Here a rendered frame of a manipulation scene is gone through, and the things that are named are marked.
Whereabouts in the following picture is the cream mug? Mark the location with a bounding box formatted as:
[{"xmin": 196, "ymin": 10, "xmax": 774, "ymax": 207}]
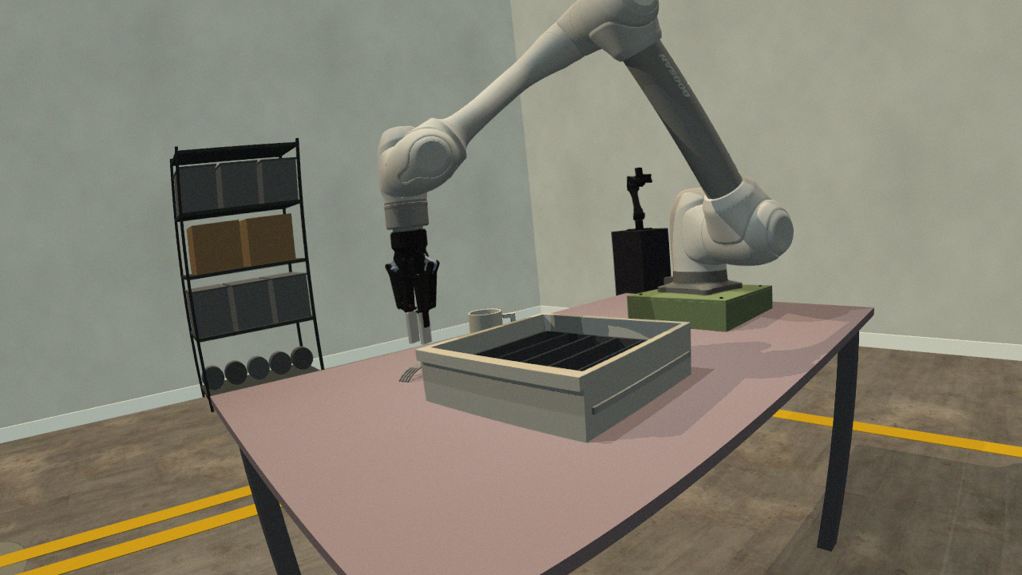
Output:
[{"xmin": 468, "ymin": 309, "xmax": 516, "ymax": 334}]

